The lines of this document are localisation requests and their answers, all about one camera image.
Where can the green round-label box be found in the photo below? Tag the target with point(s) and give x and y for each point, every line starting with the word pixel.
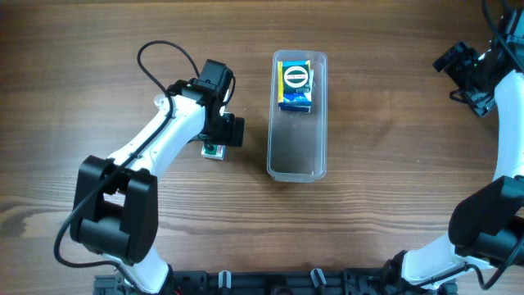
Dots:
pixel 296 76

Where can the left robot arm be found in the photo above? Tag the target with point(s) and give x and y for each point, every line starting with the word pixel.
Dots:
pixel 116 199

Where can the white blue Hansaplast box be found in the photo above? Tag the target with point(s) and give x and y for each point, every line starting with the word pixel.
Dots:
pixel 295 108

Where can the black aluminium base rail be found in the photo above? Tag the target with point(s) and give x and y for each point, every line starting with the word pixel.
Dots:
pixel 316 281

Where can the white spray bottle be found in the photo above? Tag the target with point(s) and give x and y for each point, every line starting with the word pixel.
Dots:
pixel 161 101

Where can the blue yellow VapoDrops box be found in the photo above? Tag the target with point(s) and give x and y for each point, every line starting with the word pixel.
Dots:
pixel 280 83

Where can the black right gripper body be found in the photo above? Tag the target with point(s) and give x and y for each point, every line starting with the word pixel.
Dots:
pixel 464 71

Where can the white green medicine box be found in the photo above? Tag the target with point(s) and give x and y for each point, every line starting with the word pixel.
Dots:
pixel 212 151

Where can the clear plastic container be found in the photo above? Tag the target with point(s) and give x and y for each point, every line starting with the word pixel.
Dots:
pixel 297 140

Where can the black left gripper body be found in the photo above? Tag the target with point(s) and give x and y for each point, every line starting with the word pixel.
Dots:
pixel 206 144

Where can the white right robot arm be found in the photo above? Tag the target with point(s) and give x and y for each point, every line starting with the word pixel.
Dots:
pixel 485 233

